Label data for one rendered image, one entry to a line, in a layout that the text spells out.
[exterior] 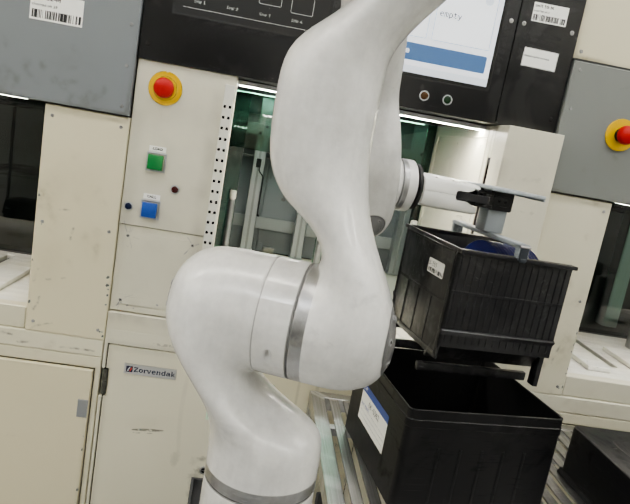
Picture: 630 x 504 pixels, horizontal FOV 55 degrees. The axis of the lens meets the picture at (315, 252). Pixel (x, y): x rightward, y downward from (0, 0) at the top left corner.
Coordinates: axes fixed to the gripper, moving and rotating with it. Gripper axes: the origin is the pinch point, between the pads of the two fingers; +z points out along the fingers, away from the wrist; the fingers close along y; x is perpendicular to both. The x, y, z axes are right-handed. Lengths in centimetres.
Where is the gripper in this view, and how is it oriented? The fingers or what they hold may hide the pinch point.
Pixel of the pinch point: (495, 200)
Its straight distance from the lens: 108.3
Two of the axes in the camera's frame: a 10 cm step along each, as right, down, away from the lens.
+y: 2.2, 2.1, -9.5
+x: 1.7, -9.7, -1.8
